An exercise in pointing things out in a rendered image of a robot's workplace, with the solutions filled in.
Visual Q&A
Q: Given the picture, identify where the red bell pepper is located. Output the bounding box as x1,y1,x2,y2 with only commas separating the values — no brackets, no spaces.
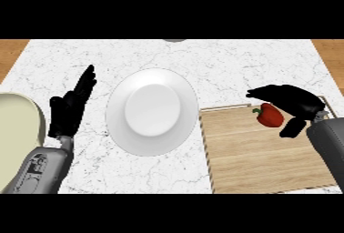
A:
251,102,286,128

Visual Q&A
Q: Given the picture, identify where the cream rounded object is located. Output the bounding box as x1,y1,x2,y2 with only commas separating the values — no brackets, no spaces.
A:
0,92,47,193

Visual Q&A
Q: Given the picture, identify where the white oval plate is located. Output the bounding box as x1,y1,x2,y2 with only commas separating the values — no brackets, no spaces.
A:
105,67,201,157

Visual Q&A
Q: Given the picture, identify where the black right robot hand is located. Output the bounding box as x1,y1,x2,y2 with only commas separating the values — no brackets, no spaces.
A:
245,84,328,139

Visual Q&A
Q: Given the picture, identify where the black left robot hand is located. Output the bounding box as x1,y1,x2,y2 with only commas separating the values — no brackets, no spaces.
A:
47,64,97,138

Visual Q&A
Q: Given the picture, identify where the wooden tray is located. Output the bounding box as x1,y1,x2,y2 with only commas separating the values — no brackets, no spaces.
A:
198,96,338,195

